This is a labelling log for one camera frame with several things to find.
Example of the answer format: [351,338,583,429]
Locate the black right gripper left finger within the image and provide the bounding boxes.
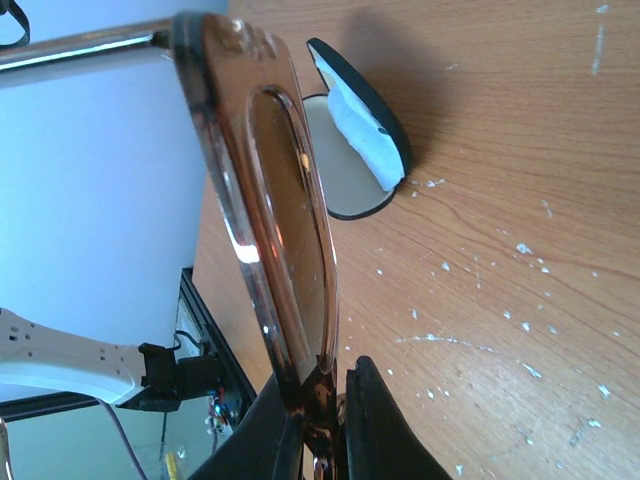
[190,377,304,480]

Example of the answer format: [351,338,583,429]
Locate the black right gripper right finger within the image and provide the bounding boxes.
[345,356,450,479]

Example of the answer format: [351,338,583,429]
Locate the black glasses case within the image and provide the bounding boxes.
[303,65,413,221]

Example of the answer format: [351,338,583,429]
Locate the brown sunglasses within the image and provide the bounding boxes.
[1,12,349,479]

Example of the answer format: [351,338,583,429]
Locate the light blue cleaning cloth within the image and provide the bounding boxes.
[307,38,405,192]

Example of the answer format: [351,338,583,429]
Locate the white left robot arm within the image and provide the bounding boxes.
[1,309,224,412]

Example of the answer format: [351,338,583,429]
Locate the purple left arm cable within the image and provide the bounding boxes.
[99,399,151,480]

